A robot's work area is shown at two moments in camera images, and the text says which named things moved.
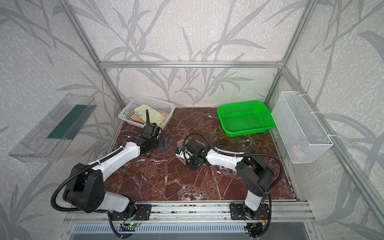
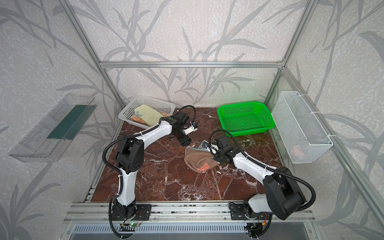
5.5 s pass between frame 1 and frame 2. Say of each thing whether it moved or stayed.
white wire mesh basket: stayed
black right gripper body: moved
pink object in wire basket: stayed
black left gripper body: moved
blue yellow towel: stayed
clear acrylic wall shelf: stayed
